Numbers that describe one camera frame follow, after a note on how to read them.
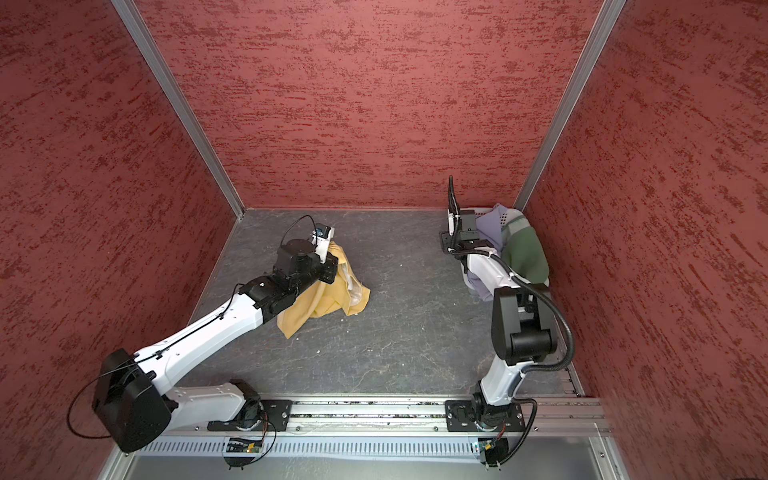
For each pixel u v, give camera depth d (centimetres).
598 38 75
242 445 73
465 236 73
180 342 45
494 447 71
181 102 88
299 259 59
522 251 95
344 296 90
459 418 74
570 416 76
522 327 48
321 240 67
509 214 108
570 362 42
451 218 86
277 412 75
